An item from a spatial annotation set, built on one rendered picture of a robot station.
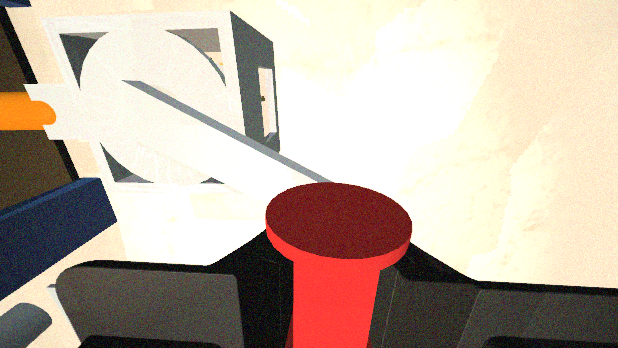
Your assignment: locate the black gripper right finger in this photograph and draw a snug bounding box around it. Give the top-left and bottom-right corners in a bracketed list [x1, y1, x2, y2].
[369, 242, 618, 348]

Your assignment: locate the dark grey cylinder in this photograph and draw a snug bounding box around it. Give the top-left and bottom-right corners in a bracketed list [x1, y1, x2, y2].
[0, 303, 52, 348]

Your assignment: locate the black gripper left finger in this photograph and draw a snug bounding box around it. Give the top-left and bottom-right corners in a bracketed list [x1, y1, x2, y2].
[55, 229, 294, 348]

